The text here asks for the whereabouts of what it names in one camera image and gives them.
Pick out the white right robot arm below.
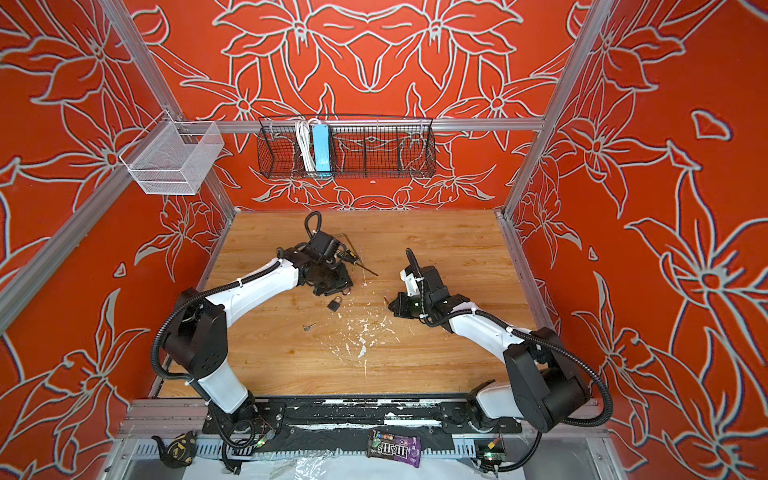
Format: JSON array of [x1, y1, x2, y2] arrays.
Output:
[[388, 266, 614, 433]]

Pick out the aluminium frame post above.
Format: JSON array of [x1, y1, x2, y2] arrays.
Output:
[[98, 0, 238, 217], [501, 0, 615, 221]]

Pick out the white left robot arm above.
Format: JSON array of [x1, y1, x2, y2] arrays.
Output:
[[150, 230, 359, 418]]

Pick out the aluminium frame post right rear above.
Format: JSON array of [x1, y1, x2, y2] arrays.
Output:
[[501, 0, 615, 221]]

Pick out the aluminium frame post left rear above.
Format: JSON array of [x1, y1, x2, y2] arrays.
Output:
[[98, 0, 238, 217]]

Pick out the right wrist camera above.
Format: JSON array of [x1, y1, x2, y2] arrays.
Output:
[[400, 269, 423, 297]]

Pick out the aluminium left side rail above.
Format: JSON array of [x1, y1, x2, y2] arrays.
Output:
[[1, 168, 133, 333]]

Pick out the aluminium horizontal rear bar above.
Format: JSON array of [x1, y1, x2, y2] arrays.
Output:
[[175, 117, 544, 135]]

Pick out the white cables in basket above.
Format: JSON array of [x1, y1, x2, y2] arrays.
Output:
[[295, 118, 316, 175]]

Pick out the aluminium table edge rail right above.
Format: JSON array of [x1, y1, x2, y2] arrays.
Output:
[[493, 208, 554, 328]]

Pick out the clear plastic wall bin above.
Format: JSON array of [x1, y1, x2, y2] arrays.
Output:
[[118, 110, 224, 196]]

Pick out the black tape measure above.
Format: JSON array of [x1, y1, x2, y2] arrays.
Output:
[[152, 430, 198, 469]]

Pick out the purple candy bag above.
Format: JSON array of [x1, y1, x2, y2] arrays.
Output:
[[365, 429, 422, 468]]

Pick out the black wire wall basket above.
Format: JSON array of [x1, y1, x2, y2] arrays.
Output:
[[256, 115, 437, 180]]

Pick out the light blue box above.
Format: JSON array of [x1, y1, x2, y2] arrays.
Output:
[[312, 123, 331, 176]]

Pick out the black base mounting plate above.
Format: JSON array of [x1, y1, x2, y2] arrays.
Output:
[[203, 395, 523, 439]]

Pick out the thin metal rods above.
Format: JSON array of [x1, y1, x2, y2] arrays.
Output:
[[337, 232, 358, 256]]

